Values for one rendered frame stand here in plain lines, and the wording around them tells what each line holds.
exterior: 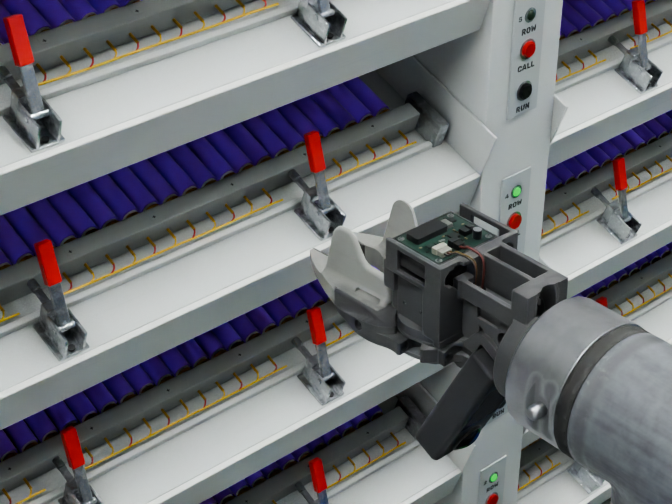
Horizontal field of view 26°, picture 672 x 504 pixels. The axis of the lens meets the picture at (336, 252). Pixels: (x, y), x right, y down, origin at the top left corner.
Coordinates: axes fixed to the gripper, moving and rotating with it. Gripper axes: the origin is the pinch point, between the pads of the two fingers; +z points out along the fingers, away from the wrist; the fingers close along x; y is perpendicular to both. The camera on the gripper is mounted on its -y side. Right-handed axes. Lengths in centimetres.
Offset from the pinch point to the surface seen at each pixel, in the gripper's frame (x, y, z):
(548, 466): -53, -64, 24
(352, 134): -20.4, -5.4, 22.7
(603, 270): -52, -31, 17
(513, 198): -35.1, -14.8, 15.7
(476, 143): -30.3, -7.4, 16.4
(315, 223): -11.6, -9.3, 17.6
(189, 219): -1.5, -7.0, 22.3
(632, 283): -67, -43, 24
